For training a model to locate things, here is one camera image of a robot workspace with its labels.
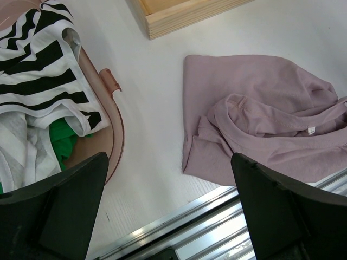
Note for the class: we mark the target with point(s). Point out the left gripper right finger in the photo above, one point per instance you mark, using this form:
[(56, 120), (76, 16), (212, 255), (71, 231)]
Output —
[(288, 219)]

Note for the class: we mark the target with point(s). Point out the wooden clothes rack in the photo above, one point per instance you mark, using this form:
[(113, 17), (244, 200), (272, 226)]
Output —
[(158, 18)]

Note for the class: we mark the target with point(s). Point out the green tank top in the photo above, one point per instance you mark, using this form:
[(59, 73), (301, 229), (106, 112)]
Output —
[(63, 139)]

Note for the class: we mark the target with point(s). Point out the aluminium mounting rail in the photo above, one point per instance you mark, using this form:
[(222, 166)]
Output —
[(211, 227)]

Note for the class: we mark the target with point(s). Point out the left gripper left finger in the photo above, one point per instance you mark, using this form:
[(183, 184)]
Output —
[(54, 218)]

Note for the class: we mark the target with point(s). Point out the pink translucent plastic basket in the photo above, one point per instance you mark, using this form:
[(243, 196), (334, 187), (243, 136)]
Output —
[(111, 138)]

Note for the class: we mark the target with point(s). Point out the mauve pink tank top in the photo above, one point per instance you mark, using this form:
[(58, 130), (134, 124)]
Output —
[(265, 107)]

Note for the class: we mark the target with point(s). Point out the black white striped tank top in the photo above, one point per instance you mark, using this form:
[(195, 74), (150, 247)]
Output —
[(41, 82)]

